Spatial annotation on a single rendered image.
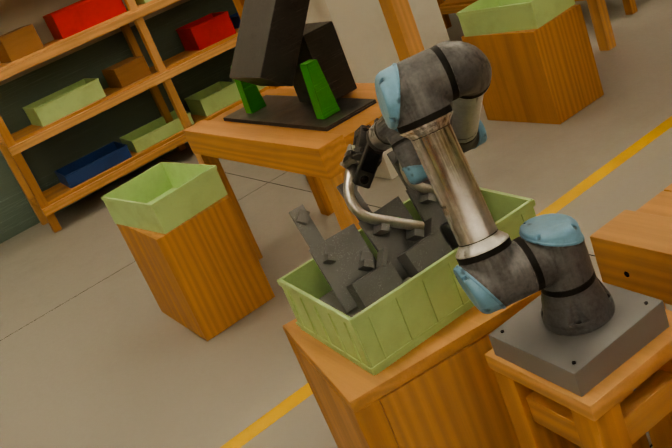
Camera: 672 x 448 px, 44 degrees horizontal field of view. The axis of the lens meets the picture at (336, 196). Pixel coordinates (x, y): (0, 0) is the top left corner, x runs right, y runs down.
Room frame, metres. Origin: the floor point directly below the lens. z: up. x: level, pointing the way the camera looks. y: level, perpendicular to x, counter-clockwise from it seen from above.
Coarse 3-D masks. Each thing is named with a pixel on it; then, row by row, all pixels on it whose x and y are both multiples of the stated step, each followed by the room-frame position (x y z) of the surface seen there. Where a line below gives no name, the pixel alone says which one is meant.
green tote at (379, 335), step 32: (512, 224) 1.97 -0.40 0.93; (448, 256) 1.89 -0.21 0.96; (288, 288) 2.08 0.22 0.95; (320, 288) 2.18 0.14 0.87; (416, 288) 1.84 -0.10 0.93; (448, 288) 1.88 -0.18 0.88; (320, 320) 1.95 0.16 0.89; (352, 320) 1.77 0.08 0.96; (384, 320) 1.80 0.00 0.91; (416, 320) 1.83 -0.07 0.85; (448, 320) 1.87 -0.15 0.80; (352, 352) 1.84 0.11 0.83; (384, 352) 1.78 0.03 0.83
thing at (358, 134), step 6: (360, 126) 2.11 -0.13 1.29; (366, 126) 2.11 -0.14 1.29; (354, 132) 2.15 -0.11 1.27; (360, 132) 2.10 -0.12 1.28; (366, 132) 2.10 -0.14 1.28; (354, 138) 2.13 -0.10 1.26; (360, 138) 2.09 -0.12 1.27; (366, 138) 2.03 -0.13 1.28; (354, 144) 2.13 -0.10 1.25; (360, 144) 2.07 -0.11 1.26; (372, 144) 2.01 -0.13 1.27; (354, 150) 2.09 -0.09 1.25; (360, 150) 2.07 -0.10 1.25; (378, 150) 2.02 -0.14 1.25; (384, 150) 2.02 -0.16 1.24; (354, 156) 2.09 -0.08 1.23; (360, 156) 2.08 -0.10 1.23
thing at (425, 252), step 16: (368, 208) 2.16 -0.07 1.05; (384, 208) 2.17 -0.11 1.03; (400, 208) 2.19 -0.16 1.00; (368, 224) 2.14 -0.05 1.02; (384, 240) 2.12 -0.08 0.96; (400, 240) 2.13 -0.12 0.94; (432, 240) 2.09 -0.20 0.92; (400, 256) 2.08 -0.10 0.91; (416, 256) 2.06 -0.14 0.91; (432, 256) 2.07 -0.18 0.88; (400, 272) 2.08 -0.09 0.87; (416, 272) 2.04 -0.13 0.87
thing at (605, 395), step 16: (640, 352) 1.39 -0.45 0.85; (656, 352) 1.37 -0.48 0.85; (496, 368) 1.56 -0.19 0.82; (512, 368) 1.50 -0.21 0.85; (624, 368) 1.36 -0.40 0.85; (640, 368) 1.35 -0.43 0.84; (656, 368) 1.37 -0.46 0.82; (528, 384) 1.47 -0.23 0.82; (544, 384) 1.41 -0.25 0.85; (608, 384) 1.34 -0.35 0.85; (624, 384) 1.33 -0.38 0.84; (560, 400) 1.38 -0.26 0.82; (576, 400) 1.33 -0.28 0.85; (592, 400) 1.31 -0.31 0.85; (608, 400) 1.32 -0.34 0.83; (592, 416) 1.30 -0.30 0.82
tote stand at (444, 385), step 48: (288, 336) 2.17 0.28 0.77; (432, 336) 1.84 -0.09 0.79; (480, 336) 1.80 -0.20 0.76; (336, 384) 1.80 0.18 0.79; (384, 384) 1.73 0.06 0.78; (432, 384) 1.76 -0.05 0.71; (480, 384) 1.79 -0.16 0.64; (336, 432) 2.10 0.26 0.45; (384, 432) 1.72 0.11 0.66; (432, 432) 1.75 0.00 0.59; (480, 432) 1.78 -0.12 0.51
